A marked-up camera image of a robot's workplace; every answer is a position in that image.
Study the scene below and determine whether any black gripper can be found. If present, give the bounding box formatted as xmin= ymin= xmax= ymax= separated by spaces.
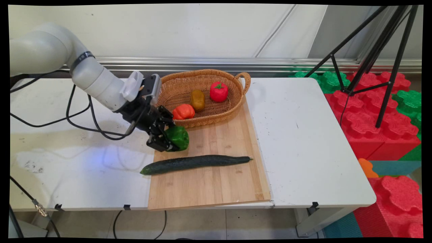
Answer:
xmin=118 ymin=96 xmax=180 ymax=153

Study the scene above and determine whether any green toy bell pepper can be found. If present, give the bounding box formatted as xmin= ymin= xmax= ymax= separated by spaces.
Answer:
xmin=164 ymin=126 xmax=190 ymax=152

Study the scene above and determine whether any dark green cucumber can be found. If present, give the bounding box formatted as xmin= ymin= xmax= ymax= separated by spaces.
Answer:
xmin=140 ymin=155 xmax=253 ymax=176

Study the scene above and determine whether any orange tomato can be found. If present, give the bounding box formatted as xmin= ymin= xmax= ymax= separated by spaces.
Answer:
xmin=172 ymin=103 xmax=196 ymax=120

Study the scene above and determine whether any yellow-brown toy bell pepper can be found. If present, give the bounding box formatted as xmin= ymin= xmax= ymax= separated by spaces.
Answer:
xmin=190 ymin=89 xmax=206 ymax=112

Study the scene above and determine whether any red toy bell pepper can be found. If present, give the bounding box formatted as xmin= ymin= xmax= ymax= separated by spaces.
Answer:
xmin=209 ymin=81 xmax=229 ymax=103

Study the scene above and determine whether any bamboo cutting board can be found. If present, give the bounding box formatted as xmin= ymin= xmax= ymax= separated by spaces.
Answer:
xmin=147 ymin=98 xmax=271 ymax=211

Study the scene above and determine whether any green foam block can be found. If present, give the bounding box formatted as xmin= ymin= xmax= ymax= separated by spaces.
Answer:
xmin=391 ymin=89 xmax=422 ymax=140
xmin=293 ymin=70 xmax=351 ymax=94

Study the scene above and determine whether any white table leg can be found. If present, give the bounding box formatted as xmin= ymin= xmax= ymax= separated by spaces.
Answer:
xmin=294 ymin=206 xmax=355 ymax=237

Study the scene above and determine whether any teal foam mat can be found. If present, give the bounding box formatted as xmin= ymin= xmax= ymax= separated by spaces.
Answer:
xmin=322 ymin=212 xmax=364 ymax=239

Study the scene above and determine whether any large red foam block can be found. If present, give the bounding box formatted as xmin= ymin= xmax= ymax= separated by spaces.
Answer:
xmin=324 ymin=71 xmax=422 ymax=161

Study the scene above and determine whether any orange foam piece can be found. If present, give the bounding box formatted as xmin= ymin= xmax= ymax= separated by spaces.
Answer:
xmin=358 ymin=158 xmax=379 ymax=179

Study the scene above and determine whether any teal foam block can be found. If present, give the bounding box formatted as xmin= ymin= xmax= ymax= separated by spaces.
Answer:
xmin=370 ymin=160 xmax=422 ymax=177

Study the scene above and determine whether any black tripod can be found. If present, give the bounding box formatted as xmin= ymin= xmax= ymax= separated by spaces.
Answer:
xmin=304 ymin=5 xmax=420 ymax=129

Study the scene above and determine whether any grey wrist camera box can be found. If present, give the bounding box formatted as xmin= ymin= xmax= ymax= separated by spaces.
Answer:
xmin=142 ymin=74 xmax=162 ymax=106

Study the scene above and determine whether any white ribbed camera mount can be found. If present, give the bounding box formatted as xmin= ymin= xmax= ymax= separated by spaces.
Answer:
xmin=119 ymin=70 xmax=144 ymax=103

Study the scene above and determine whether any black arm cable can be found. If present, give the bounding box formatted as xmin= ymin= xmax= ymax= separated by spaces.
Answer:
xmin=65 ymin=84 xmax=149 ymax=141
xmin=9 ymin=69 xmax=91 ymax=129

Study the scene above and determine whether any wicker basket with handles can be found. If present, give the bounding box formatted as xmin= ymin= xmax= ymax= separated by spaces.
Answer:
xmin=155 ymin=69 xmax=251 ymax=129

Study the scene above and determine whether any black cable under table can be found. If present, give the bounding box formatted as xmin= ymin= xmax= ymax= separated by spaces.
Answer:
xmin=155 ymin=210 xmax=168 ymax=240
xmin=113 ymin=210 xmax=123 ymax=239

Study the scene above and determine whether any black velcro strap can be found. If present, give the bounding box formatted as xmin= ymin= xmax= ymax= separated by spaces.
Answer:
xmin=69 ymin=51 xmax=96 ymax=71

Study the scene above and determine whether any aluminium wall rail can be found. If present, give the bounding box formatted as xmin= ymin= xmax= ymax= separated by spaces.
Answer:
xmin=61 ymin=56 xmax=422 ymax=74

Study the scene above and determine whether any black cable with metal connector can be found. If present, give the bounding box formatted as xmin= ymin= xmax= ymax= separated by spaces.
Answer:
xmin=9 ymin=175 xmax=62 ymax=238

